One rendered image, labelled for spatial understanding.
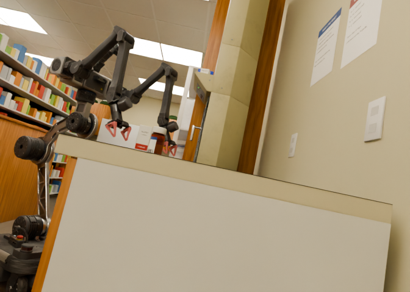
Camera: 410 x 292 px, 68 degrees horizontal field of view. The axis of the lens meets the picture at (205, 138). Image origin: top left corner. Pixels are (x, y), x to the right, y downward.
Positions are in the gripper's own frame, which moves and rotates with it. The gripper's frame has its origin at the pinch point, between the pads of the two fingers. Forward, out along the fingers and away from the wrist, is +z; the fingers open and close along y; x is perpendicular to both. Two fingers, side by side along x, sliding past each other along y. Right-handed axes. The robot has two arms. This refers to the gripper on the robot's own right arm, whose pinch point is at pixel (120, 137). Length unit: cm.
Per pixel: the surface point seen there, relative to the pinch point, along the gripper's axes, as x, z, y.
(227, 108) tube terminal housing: -55, -2, 28
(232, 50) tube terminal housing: -68, -34, 26
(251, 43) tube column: -79, -40, 38
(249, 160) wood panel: -46, 18, 72
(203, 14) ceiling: -33, -165, 129
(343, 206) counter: -93, 68, -53
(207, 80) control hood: -51, -20, 21
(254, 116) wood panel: -59, -9, 71
